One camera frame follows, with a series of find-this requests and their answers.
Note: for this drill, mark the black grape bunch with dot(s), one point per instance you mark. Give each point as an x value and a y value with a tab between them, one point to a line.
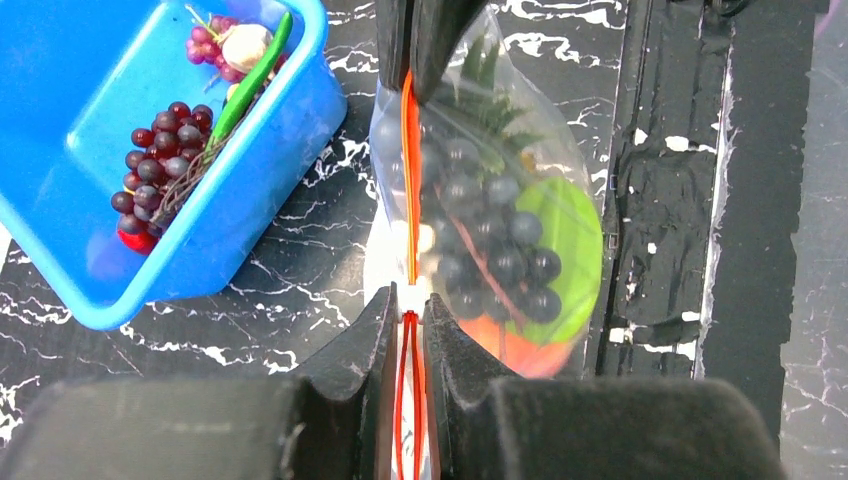
486	252

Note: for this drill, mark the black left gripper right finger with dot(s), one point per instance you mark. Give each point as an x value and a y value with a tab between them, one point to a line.
487	422

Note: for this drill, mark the toy garlic bulb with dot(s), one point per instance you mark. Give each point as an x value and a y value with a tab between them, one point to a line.
244	45

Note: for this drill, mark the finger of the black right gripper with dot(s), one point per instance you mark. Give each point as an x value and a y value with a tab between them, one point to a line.
437	27
393	24

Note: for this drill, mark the clear zip top bag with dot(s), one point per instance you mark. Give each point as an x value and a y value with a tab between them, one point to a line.
395	146

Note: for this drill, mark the green toy chili pepper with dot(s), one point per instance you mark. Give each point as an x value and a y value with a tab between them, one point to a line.
244	95

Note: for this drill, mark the blue plastic bin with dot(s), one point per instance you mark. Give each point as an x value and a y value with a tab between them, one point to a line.
77	77

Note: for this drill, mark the light red grape bunch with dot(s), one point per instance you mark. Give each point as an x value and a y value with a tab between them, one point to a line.
205	45

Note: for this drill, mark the toy peach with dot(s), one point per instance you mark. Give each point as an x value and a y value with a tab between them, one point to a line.
517	353

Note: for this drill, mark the green toy starfruit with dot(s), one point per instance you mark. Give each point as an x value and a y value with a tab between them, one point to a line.
571	229

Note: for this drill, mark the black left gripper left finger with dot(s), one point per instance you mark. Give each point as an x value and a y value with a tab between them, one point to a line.
330	418

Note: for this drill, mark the dark red grape bunch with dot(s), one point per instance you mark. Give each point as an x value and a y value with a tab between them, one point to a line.
161	166

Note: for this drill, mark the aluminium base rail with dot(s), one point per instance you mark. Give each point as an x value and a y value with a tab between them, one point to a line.
703	194

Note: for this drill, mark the toy pineapple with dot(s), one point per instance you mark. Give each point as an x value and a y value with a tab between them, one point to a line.
480	111

